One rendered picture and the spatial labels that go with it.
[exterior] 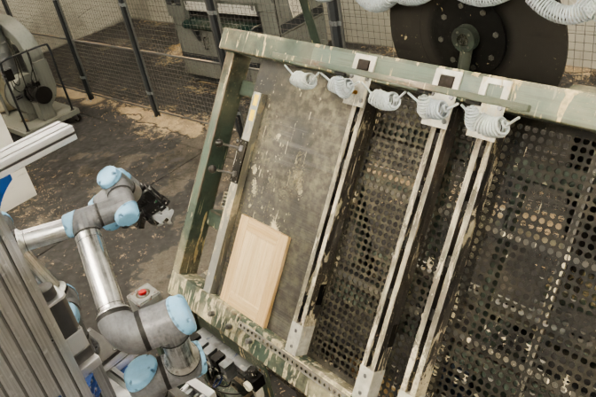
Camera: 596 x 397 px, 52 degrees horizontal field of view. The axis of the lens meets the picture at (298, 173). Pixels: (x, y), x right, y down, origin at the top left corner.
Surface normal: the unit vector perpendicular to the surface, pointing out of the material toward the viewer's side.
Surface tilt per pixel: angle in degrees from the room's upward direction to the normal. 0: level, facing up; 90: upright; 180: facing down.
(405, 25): 90
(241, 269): 56
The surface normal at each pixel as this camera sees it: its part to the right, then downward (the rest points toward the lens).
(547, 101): -0.68, -0.09
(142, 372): -0.29, -0.80
